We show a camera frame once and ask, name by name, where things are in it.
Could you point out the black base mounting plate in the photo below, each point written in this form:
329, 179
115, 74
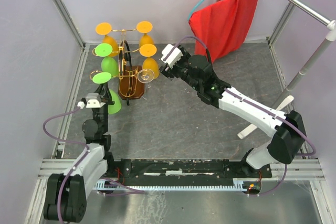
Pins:
184, 172

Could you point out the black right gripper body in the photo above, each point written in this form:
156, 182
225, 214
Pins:
179, 70

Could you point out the red cloth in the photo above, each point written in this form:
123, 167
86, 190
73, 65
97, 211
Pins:
223, 26

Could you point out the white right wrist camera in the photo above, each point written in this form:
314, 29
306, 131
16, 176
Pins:
172, 54

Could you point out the orange plastic goblet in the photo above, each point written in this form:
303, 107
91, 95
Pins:
144, 27
104, 29
148, 51

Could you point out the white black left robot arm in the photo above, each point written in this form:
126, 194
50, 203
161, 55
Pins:
67, 192

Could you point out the white cable duct rail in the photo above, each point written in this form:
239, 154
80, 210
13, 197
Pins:
238, 185

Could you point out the gold wire wine glass rack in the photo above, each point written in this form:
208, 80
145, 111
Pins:
129, 87

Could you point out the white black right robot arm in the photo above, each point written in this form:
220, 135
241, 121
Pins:
286, 130

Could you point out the clear wine glass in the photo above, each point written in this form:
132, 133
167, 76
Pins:
146, 76

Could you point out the green plastic goblet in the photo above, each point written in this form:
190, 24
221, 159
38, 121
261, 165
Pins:
101, 79
108, 64

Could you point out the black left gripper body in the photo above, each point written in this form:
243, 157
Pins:
107, 100

